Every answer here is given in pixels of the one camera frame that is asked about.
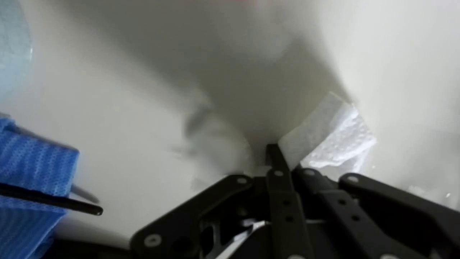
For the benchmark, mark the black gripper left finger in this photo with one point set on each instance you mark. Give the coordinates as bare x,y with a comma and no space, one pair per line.
288,211

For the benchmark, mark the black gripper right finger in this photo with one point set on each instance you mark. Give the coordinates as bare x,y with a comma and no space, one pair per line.
383,217

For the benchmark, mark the thin black rod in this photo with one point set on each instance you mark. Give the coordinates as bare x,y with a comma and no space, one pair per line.
52,200

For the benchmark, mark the blue cloth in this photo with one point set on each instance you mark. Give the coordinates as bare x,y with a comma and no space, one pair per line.
29,164

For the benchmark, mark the light teal cup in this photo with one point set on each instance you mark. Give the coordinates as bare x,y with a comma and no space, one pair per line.
14,44

